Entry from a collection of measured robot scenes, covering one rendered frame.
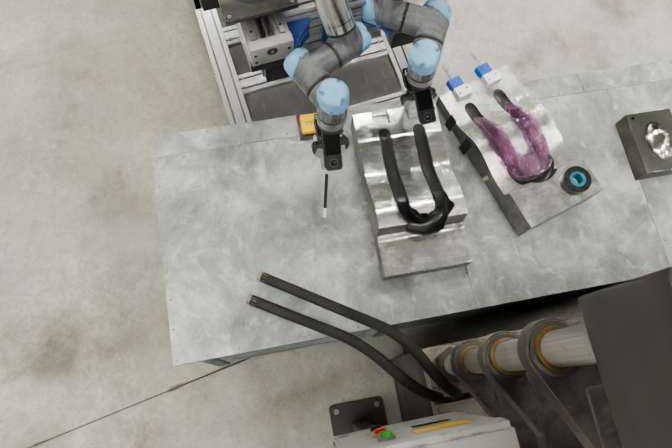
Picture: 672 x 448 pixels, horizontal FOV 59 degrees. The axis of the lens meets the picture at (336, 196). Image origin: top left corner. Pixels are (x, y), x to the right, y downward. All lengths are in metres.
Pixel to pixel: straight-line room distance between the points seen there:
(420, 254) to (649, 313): 1.13
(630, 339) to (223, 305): 1.26
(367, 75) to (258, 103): 0.50
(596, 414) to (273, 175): 1.15
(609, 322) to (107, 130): 2.48
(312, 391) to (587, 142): 1.41
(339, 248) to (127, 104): 1.50
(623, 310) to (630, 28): 2.83
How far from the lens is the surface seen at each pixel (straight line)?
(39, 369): 2.75
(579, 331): 0.94
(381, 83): 2.68
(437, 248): 1.77
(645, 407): 0.75
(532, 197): 1.84
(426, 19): 1.54
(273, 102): 2.61
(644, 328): 0.70
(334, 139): 1.55
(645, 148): 2.10
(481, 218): 1.89
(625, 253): 2.03
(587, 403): 1.11
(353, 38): 1.49
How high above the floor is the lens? 2.54
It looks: 72 degrees down
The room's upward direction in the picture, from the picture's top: 9 degrees clockwise
